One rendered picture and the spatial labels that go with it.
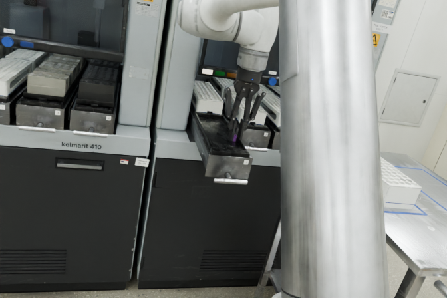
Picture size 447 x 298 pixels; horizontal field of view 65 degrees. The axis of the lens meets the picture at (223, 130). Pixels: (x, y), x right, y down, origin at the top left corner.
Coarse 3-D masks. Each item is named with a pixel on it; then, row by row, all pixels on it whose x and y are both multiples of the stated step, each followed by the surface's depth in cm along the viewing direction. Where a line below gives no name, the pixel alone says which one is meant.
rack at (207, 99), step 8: (200, 88) 146; (208, 88) 148; (192, 96) 150; (200, 96) 134; (208, 96) 136; (216, 96) 139; (200, 104) 130; (208, 104) 131; (216, 104) 132; (216, 112) 133
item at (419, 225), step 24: (408, 168) 117; (432, 192) 102; (384, 216) 83; (408, 216) 85; (432, 216) 88; (408, 240) 75; (432, 240) 77; (264, 264) 138; (408, 264) 69; (432, 264) 68; (264, 288) 140; (408, 288) 69
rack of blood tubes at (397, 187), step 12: (384, 168) 95; (396, 168) 97; (384, 180) 87; (396, 180) 89; (408, 180) 91; (384, 192) 86; (396, 192) 86; (408, 192) 87; (384, 204) 87; (396, 204) 88; (408, 204) 89
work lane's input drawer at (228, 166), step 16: (192, 112) 133; (208, 112) 131; (192, 128) 125; (208, 128) 120; (224, 128) 123; (208, 144) 105; (224, 144) 109; (240, 144) 110; (208, 160) 100; (224, 160) 101; (240, 160) 102; (208, 176) 102; (224, 176) 103; (240, 176) 104
